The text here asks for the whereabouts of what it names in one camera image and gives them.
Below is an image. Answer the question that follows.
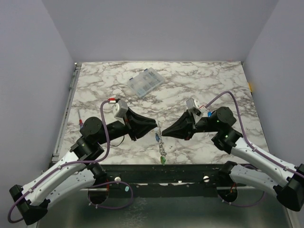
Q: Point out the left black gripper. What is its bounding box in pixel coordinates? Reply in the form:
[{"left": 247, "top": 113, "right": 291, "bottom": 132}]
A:
[{"left": 97, "top": 107, "right": 158, "bottom": 145}]

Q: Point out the green tagged key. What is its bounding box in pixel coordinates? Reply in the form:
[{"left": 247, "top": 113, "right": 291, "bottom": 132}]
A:
[{"left": 160, "top": 156, "right": 166, "bottom": 165}]

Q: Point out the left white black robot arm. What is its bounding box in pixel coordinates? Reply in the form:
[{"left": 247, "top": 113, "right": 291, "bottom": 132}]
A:
[{"left": 8, "top": 103, "right": 157, "bottom": 225}]

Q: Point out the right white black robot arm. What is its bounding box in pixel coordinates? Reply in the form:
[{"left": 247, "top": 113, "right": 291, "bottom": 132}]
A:
[{"left": 162, "top": 107, "right": 304, "bottom": 212}]

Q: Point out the clear plastic organizer box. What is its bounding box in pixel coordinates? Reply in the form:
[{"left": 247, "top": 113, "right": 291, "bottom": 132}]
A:
[{"left": 127, "top": 67, "right": 165, "bottom": 98}]

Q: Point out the red blue screwdriver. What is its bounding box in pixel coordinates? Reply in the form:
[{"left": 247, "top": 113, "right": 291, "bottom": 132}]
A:
[{"left": 77, "top": 109, "right": 84, "bottom": 128}]

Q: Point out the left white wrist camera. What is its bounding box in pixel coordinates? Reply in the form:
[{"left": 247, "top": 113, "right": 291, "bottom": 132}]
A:
[{"left": 113, "top": 99, "right": 128, "bottom": 120}]

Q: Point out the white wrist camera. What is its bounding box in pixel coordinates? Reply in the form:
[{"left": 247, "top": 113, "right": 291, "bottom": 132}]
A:
[
  {"left": 113, "top": 99, "right": 128, "bottom": 120},
  {"left": 186, "top": 98, "right": 202, "bottom": 117}
]

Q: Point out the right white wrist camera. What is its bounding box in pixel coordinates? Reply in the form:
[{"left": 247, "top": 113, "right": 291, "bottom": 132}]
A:
[{"left": 186, "top": 98, "right": 202, "bottom": 117}]

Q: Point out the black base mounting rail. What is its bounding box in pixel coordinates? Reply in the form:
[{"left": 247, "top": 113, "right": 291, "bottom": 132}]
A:
[{"left": 86, "top": 162, "right": 234, "bottom": 200}]

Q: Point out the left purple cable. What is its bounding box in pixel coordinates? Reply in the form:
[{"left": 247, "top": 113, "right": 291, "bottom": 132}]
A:
[{"left": 8, "top": 97, "right": 133, "bottom": 224}]

